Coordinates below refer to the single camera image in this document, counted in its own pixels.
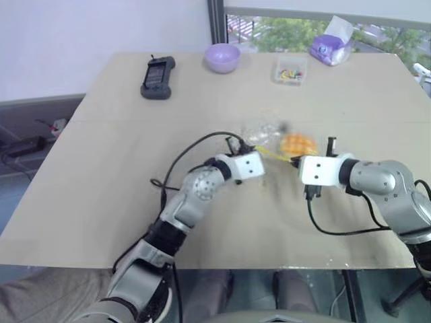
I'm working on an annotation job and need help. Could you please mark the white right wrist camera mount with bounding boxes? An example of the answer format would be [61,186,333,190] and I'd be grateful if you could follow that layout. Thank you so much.
[297,152,355,188]

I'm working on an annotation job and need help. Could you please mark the purple tissue pack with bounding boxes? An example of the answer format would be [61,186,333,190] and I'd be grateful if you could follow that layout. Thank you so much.
[309,14,355,67]

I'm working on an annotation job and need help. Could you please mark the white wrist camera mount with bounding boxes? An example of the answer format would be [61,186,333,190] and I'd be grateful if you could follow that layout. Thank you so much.
[215,149,267,182]
[297,152,355,188]

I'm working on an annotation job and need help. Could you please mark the white object beyond table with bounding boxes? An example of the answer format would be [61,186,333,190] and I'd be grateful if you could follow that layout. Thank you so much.
[411,61,431,85]

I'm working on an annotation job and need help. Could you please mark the round golden crosshatched bread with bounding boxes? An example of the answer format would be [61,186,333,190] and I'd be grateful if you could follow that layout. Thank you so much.
[279,132,319,157]

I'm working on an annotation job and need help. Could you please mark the purple plastic bowl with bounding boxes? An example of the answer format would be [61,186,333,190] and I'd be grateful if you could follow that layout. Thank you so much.
[203,42,242,74]

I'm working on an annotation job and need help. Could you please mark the clear box of colourful pins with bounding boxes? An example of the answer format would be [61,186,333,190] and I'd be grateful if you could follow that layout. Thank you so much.
[271,54,308,87]

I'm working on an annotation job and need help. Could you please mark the black stand base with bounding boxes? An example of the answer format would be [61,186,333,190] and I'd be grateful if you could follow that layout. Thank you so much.
[381,275,431,318]

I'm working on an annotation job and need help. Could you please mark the black power adapter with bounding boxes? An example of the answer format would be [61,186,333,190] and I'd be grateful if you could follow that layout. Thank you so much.
[5,135,47,158]

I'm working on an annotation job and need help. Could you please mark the black table leg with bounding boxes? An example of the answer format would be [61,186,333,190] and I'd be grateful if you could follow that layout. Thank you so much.
[342,268,364,323]

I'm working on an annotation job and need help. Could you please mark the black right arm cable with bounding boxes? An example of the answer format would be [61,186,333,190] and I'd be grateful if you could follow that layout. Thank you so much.
[304,179,431,237]

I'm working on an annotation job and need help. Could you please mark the black handheld controller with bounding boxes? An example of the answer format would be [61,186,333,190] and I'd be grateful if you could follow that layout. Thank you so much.
[139,53,177,101]

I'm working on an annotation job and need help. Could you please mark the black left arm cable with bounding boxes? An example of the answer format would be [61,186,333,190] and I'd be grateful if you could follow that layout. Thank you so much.
[112,131,244,323]

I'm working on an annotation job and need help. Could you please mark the dark window frame post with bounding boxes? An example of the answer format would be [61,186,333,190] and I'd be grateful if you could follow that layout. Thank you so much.
[205,0,227,46]

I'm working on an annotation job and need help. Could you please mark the grey wall ledge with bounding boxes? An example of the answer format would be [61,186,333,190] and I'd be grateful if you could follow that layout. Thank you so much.
[0,92,88,112]

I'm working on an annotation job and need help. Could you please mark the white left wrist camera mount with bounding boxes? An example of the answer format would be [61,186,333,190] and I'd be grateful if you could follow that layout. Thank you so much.
[215,149,267,182]

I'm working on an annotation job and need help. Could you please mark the clear yellow-seal zip bag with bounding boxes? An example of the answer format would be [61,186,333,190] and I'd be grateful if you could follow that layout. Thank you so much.
[240,114,298,163]

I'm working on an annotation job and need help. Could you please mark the white cable under table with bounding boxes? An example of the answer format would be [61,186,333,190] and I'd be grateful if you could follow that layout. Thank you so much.
[331,285,348,316]

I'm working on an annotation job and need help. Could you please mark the grey fabric shape under table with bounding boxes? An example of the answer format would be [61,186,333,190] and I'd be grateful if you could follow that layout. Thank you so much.
[0,268,114,323]

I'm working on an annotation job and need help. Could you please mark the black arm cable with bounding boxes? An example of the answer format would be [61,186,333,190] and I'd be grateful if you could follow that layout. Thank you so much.
[112,131,244,323]
[304,179,431,237]

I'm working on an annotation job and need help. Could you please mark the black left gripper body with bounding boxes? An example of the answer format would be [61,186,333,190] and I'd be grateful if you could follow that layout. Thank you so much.
[226,135,249,157]

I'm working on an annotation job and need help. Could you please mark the white and red floor item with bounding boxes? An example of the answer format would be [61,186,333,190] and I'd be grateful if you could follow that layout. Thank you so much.
[49,118,69,138]

